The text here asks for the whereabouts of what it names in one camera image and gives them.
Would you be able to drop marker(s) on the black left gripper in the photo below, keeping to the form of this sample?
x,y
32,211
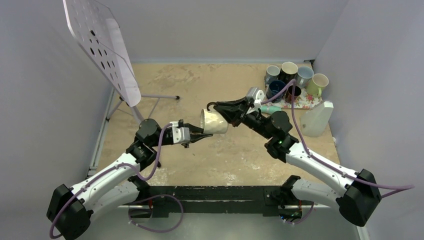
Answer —
x,y
198,131

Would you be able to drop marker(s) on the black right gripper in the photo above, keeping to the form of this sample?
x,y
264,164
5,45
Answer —
x,y
235,112

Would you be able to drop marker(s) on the cream mug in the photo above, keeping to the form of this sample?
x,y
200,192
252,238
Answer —
x,y
212,122

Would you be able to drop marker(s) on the dark blue mug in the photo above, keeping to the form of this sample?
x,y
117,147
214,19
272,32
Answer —
x,y
274,88

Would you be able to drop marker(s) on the grey mug with lettering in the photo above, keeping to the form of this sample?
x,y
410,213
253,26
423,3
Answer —
x,y
271,74

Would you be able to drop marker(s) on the brown mug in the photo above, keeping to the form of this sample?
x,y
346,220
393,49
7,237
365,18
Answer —
x,y
292,93

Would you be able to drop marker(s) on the black mug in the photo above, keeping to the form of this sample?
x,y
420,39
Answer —
x,y
288,71

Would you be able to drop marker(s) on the light grey mug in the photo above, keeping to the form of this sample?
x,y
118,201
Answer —
x,y
303,76

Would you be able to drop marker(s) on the green mug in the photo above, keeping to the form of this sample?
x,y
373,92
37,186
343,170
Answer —
x,y
317,84

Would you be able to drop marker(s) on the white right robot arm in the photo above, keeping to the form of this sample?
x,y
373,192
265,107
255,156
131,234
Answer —
x,y
354,193

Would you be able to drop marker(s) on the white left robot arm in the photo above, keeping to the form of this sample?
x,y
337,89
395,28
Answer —
x,y
71,209

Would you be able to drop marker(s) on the mint green tube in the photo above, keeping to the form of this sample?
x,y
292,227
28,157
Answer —
x,y
270,109

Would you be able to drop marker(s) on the floral tray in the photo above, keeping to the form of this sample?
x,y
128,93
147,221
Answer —
x,y
304,101

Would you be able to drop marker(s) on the white box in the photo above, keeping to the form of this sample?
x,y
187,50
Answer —
x,y
314,121

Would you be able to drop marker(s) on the lilac tripod stand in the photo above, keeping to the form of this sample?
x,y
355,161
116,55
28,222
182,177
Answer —
x,y
122,126

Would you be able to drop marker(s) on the perforated calibration board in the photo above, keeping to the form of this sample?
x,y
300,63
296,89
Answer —
x,y
101,39

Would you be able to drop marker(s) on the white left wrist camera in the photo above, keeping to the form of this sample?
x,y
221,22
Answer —
x,y
180,133

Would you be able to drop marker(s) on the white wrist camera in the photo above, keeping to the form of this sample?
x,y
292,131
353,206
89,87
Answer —
x,y
180,133
255,97

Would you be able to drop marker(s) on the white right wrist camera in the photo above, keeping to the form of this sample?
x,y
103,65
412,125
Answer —
x,y
255,97

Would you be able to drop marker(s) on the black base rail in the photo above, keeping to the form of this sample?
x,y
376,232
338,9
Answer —
x,y
268,201

